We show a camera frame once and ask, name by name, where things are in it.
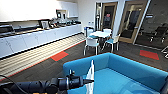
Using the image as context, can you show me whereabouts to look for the white garment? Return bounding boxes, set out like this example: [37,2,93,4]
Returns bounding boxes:
[85,59,98,94]

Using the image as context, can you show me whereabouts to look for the white chair teal seat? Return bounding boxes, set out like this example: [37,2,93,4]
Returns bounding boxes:
[102,33,121,53]

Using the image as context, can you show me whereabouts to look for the blue sofa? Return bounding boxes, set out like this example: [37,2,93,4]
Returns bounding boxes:
[62,52,168,94]

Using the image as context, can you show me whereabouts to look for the white round table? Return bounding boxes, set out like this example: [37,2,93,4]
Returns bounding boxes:
[89,30,112,40]

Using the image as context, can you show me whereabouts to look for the white kitchen counter cabinets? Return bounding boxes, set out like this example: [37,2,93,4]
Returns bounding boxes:
[0,22,84,60]

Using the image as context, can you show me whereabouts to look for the framed countertop appliance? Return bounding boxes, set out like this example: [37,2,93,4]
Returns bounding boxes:
[39,19,51,30]

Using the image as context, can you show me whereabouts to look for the dark coffee machine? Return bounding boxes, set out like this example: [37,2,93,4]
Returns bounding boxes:
[55,9,67,20]

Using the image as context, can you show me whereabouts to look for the wide wooden framed glass door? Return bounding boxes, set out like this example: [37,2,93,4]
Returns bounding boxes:
[118,0,149,45]

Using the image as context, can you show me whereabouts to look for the dark lounge chairs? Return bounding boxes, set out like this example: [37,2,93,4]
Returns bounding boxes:
[139,24,168,43]

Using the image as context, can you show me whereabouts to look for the dark countertop sink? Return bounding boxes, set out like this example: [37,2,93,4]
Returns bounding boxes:
[0,23,15,36]

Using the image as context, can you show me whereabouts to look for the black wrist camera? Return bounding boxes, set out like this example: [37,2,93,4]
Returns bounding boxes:
[68,69,76,79]

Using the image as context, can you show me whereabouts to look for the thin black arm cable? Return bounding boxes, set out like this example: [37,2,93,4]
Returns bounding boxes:
[0,74,22,94]

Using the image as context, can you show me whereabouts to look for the small white wall cabinets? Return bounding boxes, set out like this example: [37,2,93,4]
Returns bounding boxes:
[64,1,80,19]

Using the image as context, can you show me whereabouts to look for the white metal frame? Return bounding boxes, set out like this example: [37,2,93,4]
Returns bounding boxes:
[161,45,168,60]

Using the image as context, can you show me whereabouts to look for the long white wall cabinets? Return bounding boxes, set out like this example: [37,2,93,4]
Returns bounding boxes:
[0,0,58,23]

